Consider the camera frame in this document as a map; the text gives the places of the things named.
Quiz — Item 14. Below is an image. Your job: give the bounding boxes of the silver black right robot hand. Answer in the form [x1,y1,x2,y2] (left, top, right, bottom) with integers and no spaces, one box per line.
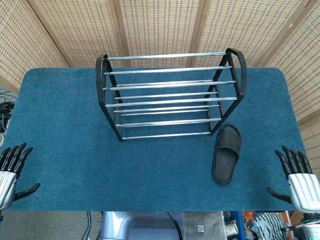
[266,145,320,215]

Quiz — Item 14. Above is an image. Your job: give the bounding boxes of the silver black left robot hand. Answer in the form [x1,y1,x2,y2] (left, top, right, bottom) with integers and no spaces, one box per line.
[0,142,42,212]

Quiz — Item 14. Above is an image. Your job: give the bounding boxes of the black slide sandal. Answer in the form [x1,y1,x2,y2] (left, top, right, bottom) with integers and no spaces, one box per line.
[211,124,242,186]

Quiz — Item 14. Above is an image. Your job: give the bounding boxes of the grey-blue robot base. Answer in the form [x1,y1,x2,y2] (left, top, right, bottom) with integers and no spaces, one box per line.
[99,211,185,240]

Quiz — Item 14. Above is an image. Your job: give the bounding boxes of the black and chrome shoe rack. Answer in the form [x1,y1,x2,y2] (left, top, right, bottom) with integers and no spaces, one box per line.
[95,47,248,143]

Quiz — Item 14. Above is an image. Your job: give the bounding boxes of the black white striped cloth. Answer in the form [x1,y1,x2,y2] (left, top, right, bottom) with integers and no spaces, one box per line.
[250,212,288,240]

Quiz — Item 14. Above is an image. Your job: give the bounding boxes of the blue carpet mat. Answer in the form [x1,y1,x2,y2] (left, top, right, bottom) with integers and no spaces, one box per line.
[4,66,318,213]

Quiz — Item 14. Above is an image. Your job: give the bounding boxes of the white paper cup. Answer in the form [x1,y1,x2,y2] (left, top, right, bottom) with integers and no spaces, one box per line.
[225,222,238,236]

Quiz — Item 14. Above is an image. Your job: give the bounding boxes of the grey cloth with QR code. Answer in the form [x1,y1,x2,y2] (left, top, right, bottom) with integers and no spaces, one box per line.
[181,211,226,240]

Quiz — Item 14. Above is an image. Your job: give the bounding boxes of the woven bamboo folding screen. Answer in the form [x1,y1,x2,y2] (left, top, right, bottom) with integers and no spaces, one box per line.
[0,0,320,161]

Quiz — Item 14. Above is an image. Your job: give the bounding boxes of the tangle of cables on floor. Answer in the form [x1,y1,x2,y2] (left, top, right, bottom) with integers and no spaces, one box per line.
[0,84,18,133]

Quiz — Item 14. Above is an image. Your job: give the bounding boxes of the blue metal frame post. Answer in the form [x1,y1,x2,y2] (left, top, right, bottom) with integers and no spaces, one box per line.
[223,211,244,240]

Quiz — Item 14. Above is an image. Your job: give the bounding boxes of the grey cables under table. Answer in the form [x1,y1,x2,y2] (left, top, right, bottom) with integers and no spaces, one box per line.
[83,211,93,240]

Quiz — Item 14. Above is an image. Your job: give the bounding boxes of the black cable over robot base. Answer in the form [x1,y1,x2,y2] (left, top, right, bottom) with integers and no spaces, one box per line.
[166,211,185,240]

